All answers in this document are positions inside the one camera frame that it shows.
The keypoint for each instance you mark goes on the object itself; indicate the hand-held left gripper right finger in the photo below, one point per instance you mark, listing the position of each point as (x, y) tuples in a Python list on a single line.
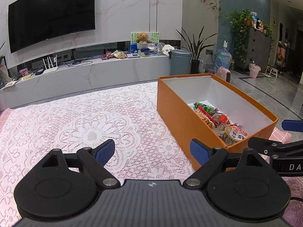
[(200, 152)]

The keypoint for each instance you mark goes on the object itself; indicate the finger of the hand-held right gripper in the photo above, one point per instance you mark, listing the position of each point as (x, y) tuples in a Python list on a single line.
[(293, 125), (272, 146)]

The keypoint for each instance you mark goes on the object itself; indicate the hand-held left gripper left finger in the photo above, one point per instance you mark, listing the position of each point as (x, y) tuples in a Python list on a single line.
[(105, 151)]

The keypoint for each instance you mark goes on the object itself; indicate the green brown snack packet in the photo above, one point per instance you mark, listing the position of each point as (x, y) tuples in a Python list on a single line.
[(226, 140)]

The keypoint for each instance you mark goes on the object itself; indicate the red fries snack packet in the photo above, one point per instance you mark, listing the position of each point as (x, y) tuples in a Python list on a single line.
[(207, 120)]

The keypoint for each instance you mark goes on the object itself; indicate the beige packet with black label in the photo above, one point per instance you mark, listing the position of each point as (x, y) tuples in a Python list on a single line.
[(234, 136)]

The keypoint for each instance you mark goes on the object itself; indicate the clear packet with brown snack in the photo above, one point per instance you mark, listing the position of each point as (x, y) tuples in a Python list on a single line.
[(220, 119)]

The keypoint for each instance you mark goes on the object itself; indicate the green sausage stick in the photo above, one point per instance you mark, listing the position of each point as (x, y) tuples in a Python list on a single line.
[(206, 107)]

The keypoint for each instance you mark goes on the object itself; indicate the orange cardboard box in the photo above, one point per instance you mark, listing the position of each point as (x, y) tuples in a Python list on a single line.
[(175, 108)]

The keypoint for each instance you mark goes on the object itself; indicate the pile of snacks on console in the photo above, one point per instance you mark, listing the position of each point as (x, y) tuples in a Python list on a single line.
[(116, 54)]

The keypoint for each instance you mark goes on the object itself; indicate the purple rug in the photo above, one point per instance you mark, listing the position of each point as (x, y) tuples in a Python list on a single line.
[(294, 189)]

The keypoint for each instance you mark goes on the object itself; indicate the white lace tablecloth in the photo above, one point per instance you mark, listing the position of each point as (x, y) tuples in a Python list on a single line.
[(71, 127)]

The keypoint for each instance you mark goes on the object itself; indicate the white step stool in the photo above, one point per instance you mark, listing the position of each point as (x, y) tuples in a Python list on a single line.
[(273, 72)]

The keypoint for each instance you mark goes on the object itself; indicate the pink bucket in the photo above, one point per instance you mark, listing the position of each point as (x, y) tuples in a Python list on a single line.
[(254, 69)]

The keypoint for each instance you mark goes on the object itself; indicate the marble television console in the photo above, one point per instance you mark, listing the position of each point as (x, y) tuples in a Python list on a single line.
[(106, 75)]

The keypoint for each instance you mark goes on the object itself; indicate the pink heater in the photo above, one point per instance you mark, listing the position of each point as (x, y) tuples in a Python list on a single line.
[(224, 74)]

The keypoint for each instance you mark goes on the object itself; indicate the grey cabinet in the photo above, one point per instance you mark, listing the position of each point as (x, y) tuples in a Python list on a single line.
[(258, 49)]

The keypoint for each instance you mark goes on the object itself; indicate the long-leaf potted plant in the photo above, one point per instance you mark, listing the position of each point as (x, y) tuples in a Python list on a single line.
[(195, 66)]

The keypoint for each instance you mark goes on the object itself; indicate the grey trash bin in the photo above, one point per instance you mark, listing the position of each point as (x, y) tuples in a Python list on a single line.
[(180, 62)]

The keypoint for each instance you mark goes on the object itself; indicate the blue water jug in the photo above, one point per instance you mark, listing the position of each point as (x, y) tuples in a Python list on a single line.
[(224, 59)]

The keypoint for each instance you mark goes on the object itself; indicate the white router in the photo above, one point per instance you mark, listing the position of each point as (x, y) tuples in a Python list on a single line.
[(51, 69)]

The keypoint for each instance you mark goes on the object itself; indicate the white digital scale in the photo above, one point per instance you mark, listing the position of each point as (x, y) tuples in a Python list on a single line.
[(133, 55)]

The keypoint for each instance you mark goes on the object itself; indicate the blue white jar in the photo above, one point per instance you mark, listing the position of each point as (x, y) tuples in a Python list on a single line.
[(144, 52)]

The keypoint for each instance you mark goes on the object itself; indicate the white cloud-shaped sign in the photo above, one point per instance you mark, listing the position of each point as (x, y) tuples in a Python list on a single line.
[(168, 49)]

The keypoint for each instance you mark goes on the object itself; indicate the leafy plant on cabinet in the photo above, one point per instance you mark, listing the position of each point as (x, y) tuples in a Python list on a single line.
[(240, 26)]

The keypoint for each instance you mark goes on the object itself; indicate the brown teddy bear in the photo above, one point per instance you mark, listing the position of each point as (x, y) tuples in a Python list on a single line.
[(142, 38)]

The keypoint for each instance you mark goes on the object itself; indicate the green picture board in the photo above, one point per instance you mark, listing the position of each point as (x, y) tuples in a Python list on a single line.
[(153, 37)]

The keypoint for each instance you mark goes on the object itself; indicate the black television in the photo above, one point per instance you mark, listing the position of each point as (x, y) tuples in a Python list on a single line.
[(52, 16)]

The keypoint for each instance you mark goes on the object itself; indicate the wall socket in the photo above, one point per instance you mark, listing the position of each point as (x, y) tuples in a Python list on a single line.
[(209, 51)]

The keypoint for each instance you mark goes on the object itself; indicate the white wall device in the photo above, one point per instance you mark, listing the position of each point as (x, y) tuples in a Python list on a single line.
[(225, 44)]

